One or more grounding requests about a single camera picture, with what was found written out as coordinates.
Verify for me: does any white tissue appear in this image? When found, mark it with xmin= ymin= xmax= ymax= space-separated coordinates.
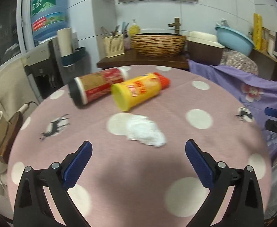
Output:
xmin=126 ymin=115 xmax=167 ymax=147

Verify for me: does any purple floral cloth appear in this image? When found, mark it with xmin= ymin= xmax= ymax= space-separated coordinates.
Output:
xmin=189 ymin=61 xmax=277 ymax=165

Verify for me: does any light blue basin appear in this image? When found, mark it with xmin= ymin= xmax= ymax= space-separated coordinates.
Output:
xmin=215 ymin=25 xmax=254 ymax=56

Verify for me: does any yellow wrap roll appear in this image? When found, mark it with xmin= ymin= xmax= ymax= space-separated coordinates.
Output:
xmin=253 ymin=13 xmax=262 ymax=50

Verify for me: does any pink polka dot tablecloth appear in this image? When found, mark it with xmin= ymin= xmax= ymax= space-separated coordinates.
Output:
xmin=8 ymin=66 xmax=271 ymax=226

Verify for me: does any brown white rice cooker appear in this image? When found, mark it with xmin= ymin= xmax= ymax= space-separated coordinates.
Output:
xmin=187 ymin=31 xmax=225 ymax=66

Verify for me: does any red chip canister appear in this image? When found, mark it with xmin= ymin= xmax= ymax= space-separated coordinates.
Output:
xmin=68 ymin=67 xmax=129 ymax=107

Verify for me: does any water dispenser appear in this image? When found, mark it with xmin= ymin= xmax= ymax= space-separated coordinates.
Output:
xmin=22 ymin=37 xmax=90 ymax=100

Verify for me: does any yellow chip canister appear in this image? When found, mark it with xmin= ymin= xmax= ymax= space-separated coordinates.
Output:
xmin=111 ymin=72 xmax=171 ymax=112

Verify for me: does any brass faucet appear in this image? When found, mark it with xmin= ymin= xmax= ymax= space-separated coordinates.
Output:
xmin=168 ymin=17 xmax=182 ymax=34

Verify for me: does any woven basket sink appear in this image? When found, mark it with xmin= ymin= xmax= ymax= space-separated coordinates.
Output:
xmin=131 ymin=33 xmax=187 ymax=57

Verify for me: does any dark wooden counter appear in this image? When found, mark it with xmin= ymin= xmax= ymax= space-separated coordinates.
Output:
xmin=97 ymin=50 xmax=189 ymax=70

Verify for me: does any paper cup holder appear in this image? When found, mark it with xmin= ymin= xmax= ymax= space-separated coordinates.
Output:
xmin=57 ymin=28 xmax=86 ymax=68

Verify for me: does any yellow soap bottle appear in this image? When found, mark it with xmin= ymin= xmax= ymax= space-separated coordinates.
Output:
xmin=129 ymin=19 xmax=140 ymax=37

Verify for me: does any beige chopstick holder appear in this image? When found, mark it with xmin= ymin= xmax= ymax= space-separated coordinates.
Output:
xmin=102 ymin=34 xmax=125 ymax=58

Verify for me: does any blue water jug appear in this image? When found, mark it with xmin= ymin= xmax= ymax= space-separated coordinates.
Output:
xmin=31 ymin=0 xmax=67 ymax=42

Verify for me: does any window frame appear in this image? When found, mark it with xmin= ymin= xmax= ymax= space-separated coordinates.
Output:
xmin=0 ymin=0 xmax=34 ymax=70

